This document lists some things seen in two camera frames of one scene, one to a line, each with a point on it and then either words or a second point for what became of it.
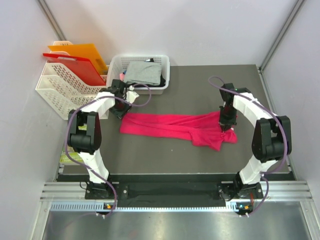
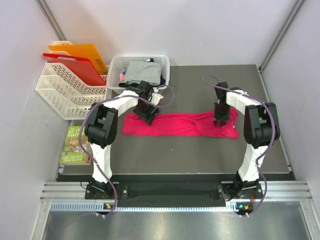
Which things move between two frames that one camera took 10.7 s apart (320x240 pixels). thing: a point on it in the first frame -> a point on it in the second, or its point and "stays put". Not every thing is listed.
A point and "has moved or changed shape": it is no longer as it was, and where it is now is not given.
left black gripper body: x=120 y=109 -> x=143 y=111
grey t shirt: x=147 y=72 stays put
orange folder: x=86 y=51 stays put
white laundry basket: x=117 y=63 stays put
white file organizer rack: x=64 y=89 stays put
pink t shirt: x=204 y=129 has moved or changed shape
